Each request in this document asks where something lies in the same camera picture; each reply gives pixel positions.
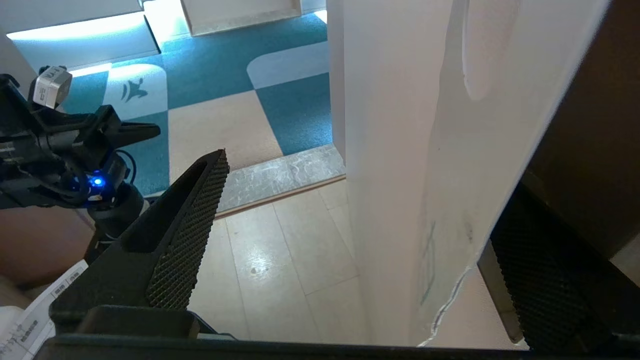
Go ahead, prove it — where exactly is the white door hanger sign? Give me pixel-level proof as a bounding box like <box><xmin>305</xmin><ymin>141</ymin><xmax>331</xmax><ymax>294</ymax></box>
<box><xmin>410</xmin><ymin>0</ymin><xmax>613</xmax><ymax>348</ymax></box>

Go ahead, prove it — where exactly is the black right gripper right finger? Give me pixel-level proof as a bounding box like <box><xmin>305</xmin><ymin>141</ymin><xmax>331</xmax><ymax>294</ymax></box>
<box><xmin>477</xmin><ymin>182</ymin><xmax>640</xmax><ymax>356</ymax></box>

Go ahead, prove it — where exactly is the white printed paper label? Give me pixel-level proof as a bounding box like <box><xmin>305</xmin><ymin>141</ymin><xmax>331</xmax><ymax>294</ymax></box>
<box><xmin>0</xmin><ymin>260</ymin><xmax>90</xmax><ymax>360</ymax></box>

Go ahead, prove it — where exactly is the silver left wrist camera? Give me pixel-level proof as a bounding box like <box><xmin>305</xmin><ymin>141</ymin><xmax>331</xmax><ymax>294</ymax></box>
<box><xmin>30</xmin><ymin>65</ymin><xmax>74</xmax><ymax>109</ymax></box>

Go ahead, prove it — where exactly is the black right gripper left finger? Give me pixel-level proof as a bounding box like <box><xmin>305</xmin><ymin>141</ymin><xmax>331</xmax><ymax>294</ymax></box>
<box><xmin>50</xmin><ymin>148</ymin><xmax>231</xmax><ymax>336</ymax></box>

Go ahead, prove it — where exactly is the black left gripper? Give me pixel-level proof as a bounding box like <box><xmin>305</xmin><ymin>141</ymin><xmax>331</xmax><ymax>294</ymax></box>
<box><xmin>0</xmin><ymin>74</ymin><xmax>162</xmax><ymax>209</ymax></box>

